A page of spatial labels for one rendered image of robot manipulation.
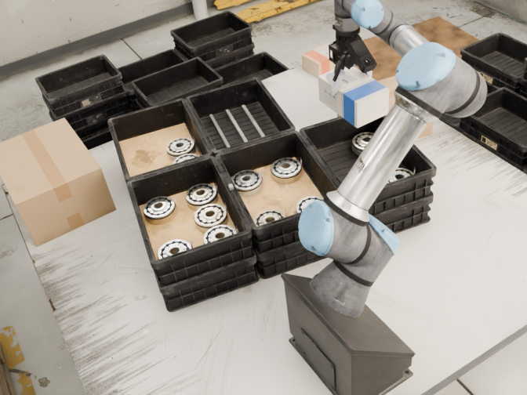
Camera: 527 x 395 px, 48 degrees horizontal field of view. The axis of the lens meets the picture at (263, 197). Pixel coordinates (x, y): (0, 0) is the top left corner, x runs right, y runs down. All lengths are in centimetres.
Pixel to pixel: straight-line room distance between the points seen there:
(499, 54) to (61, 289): 264
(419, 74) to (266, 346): 86
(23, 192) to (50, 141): 28
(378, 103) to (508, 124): 133
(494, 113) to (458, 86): 180
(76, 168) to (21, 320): 106
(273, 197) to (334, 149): 32
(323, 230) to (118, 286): 85
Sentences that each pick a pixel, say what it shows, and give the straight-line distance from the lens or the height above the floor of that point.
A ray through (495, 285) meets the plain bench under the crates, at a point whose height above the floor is 70.
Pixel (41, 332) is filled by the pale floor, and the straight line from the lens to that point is 292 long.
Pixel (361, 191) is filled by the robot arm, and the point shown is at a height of 122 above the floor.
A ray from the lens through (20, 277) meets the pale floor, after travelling 321.
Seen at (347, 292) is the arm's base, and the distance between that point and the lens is 148.
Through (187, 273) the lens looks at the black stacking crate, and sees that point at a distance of 175.
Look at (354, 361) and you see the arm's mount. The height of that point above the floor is 93.
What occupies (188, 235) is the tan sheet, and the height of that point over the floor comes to 83.
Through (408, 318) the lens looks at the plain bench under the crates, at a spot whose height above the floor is 70.
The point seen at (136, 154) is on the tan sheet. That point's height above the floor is 83.
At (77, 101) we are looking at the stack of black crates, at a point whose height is 53.
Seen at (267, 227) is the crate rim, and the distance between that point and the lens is 170.
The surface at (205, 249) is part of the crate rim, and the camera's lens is 168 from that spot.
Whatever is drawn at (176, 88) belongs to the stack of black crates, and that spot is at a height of 49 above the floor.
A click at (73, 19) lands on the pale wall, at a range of 498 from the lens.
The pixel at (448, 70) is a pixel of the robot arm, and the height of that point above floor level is 145.
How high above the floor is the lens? 212
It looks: 41 degrees down
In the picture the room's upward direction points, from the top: 8 degrees counter-clockwise
